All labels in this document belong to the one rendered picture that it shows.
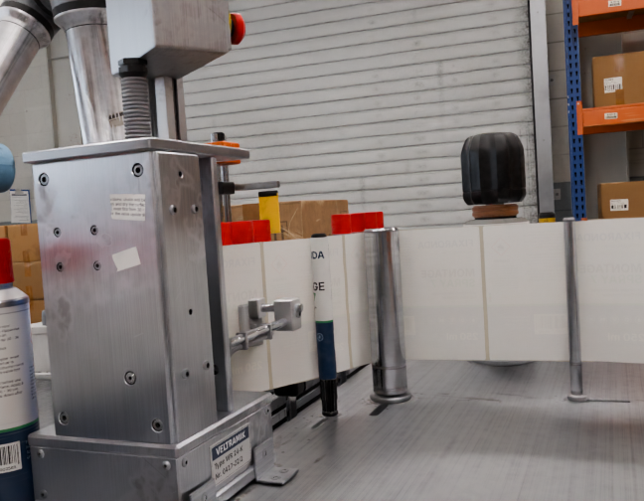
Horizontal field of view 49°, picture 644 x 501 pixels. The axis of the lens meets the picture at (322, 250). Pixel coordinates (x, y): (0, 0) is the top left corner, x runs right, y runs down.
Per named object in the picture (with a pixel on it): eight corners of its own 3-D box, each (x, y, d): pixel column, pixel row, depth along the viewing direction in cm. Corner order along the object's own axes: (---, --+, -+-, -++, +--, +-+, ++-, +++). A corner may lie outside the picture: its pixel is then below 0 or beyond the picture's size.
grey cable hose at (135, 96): (149, 235, 83) (135, 56, 82) (124, 237, 84) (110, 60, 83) (166, 234, 86) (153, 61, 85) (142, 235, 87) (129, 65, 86)
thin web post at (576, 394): (586, 402, 71) (578, 217, 70) (566, 401, 72) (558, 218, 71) (587, 397, 73) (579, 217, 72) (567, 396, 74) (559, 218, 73)
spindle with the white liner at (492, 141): (534, 366, 88) (522, 126, 86) (462, 365, 91) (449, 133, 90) (541, 352, 96) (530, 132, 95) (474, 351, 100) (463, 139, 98)
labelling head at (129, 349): (184, 536, 46) (153, 141, 45) (32, 515, 51) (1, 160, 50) (277, 461, 59) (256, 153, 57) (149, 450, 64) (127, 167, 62)
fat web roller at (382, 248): (404, 405, 74) (395, 228, 73) (364, 403, 76) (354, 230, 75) (415, 394, 79) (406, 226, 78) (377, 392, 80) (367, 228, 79)
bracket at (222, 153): (150, 148, 45) (149, 133, 45) (20, 163, 49) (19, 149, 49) (251, 158, 57) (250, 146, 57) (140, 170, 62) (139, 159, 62)
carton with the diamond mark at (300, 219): (309, 323, 154) (300, 200, 152) (214, 323, 163) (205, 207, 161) (354, 303, 181) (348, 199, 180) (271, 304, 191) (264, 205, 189)
